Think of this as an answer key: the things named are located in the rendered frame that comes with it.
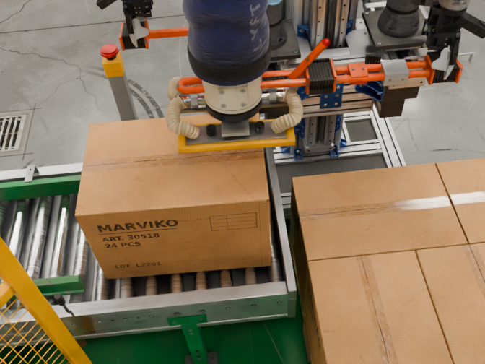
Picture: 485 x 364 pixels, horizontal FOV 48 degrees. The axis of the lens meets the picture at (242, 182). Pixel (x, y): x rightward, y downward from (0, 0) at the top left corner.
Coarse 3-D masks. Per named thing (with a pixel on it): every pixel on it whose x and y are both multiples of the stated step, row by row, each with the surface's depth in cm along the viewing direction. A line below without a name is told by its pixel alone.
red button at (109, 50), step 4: (108, 44) 203; (112, 44) 203; (100, 48) 203; (104, 48) 202; (108, 48) 202; (112, 48) 202; (116, 48) 202; (100, 52) 201; (104, 52) 200; (108, 52) 200; (112, 52) 200; (116, 52) 201; (104, 56) 201; (108, 56) 200; (112, 56) 201
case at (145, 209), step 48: (96, 144) 183; (144, 144) 182; (96, 192) 170; (144, 192) 169; (192, 192) 168; (240, 192) 167; (96, 240) 176; (144, 240) 178; (192, 240) 180; (240, 240) 182
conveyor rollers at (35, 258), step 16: (0, 208) 219; (16, 208) 219; (48, 208) 220; (64, 208) 217; (0, 224) 215; (16, 224) 214; (64, 224) 213; (272, 224) 208; (16, 240) 209; (32, 240) 208; (64, 240) 209; (80, 240) 207; (272, 240) 203; (16, 256) 205; (32, 256) 204; (64, 256) 205; (80, 256) 202; (272, 256) 198; (32, 272) 199; (80, 272) 198; (224, 272) 195; (256, 272) 196; (272, 272) 194; (96, 288) 194; (128, 288) 193; (176, 288) 192; (208, 288) 194
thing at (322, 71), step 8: (312, 64) 155; (320, 64) 155; (328, 64) 155; (304, 72) 155; (312, 72) 153; (320, 72) 153; (328, 72) 153; (312, 80) 150; (320, 80) 150; (328, 80) 150; (312, 88) 153; (320, 88) 152; (328, 88) 152
